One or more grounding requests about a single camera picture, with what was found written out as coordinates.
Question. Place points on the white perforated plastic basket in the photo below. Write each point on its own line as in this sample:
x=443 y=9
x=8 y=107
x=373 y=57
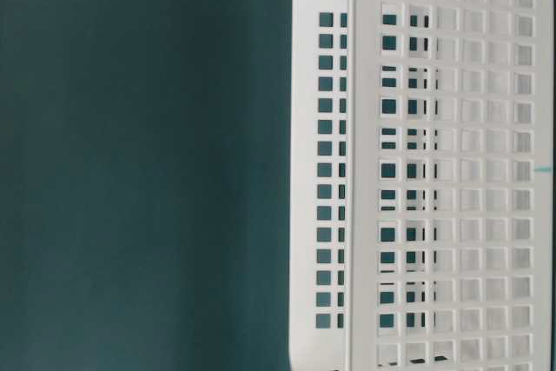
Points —
x=421 y=185

